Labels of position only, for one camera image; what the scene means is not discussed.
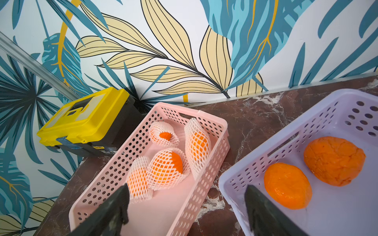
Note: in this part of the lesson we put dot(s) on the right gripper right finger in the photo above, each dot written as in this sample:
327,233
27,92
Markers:
266,219

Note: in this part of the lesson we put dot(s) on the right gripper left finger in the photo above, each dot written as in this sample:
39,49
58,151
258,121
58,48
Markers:
109,218

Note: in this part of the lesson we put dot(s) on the netted orange open end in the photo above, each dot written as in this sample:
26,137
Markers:
137,181

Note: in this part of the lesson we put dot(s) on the pink perforated basket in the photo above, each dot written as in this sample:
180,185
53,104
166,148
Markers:
170,212

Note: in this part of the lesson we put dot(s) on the purple perforated basket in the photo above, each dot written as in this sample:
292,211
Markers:
351,210

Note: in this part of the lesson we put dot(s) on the yellow black toolbox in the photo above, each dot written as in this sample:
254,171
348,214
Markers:
97,124

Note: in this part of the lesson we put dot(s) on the left aluminium corner post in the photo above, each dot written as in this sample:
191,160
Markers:
35,67

